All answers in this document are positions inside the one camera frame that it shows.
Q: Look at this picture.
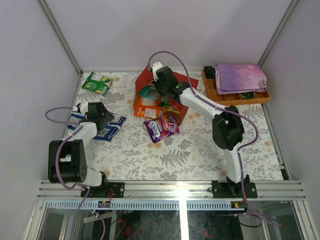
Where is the blue white snack packet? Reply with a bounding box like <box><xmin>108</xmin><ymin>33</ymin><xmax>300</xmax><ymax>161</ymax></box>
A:
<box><xmin>68</xmin><ymin>112</ymin><xmax>127</xmax><ymax>142</ymax></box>

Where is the red brown paper bag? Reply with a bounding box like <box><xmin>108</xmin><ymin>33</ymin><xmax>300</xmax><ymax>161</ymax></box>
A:
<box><xmin>133</xmin><ymin>67</ymin><xmax>189</xmax><ymax>125</ymax></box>

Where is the green Fox's candy bag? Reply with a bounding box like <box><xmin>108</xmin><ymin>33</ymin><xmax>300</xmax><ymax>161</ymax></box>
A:
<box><xmin>81</xmin><ymin>71</ymin><xmax>114</xmax><ymax>96</ymax></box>

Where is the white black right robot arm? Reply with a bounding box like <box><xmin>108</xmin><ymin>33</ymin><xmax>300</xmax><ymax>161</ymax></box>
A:
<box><xmin>148</xmin><ymin>62</ymin><xmax>246</xmax><ymax>198</ymax></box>

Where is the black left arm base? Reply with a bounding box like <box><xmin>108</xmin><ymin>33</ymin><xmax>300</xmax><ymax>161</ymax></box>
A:
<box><xmin>87</xmin><ymin>182</ymin><xmax>125</xmax><ymax>199</ymax></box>

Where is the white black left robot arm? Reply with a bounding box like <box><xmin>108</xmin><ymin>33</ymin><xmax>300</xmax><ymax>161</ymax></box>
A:
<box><xmin>45</xmin><ymin>102</ymin><xmax>115</xmax><ymax>198</ymax></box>

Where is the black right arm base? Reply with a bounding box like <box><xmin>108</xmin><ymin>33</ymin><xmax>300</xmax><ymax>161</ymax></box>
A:
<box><xmin>211</xmin><ymin>174</ymin><xmax>258</xmax><ymax>199</ymax></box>

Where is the orange Fox's candy bag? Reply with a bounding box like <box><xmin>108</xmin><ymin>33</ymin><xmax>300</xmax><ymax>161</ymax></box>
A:
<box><xmin>133</xmin><ymin>95</ymin><xmax>165</xmax><ymax>119</ymax></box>

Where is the purple Fox's candy bag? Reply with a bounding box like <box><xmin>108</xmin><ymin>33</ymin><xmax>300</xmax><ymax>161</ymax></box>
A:
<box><xmin>143</xmin><ymin>113</ymin><xmax>180</xmax><ymax>143</ymax></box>

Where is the teal green snack packet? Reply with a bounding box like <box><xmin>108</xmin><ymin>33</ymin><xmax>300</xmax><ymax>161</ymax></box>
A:
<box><xmin>139</xmin><ymin>85</ymin><xmax>160</xmax><ymax>100</ymax></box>

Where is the yellow snack packet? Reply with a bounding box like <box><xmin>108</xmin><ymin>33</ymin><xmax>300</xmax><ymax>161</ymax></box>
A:
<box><xmin>163</xmin><ymin>105</ymin><xmax>180</xmax><ymax>115</ymax></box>

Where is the orange wooden compartment tray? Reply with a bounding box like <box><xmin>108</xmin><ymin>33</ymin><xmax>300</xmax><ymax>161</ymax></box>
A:
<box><xmin>201</xmin><ymin>69</ymin><xmax>271</xmax><ymax>106</ymax></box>

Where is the dark packet in tray corner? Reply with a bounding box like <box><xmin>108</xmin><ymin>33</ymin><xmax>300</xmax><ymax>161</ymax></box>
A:
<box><xmin>203</xmin><ymin>66</ymin><xmax>216</xmax><ymax>80</ymax></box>

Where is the purple princess print cloth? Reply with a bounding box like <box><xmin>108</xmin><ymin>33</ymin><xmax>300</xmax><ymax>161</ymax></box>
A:
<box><xmin>214</xmin><ymin>63</ymin><xmax>267</xmax><ymax>95</ymax></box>

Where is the dark green gold packet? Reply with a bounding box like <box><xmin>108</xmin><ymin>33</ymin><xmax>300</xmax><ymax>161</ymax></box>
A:
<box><xmin>239</xmin><ymin>91</ymin><xmax>256</xmax><ymax>100</ymax></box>

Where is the aluminium front rail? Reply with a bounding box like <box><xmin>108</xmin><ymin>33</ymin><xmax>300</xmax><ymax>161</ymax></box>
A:
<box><xmin>37</xmin><ymin>180</ymin><xmax>307</xmax><ymax>201</ymax></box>

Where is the blue grey cable duct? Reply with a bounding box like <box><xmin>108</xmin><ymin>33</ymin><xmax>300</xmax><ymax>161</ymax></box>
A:
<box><xmin>46</xmin><ymin>200</ymin><xmax>245</xmax><ymax>212</ymax></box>

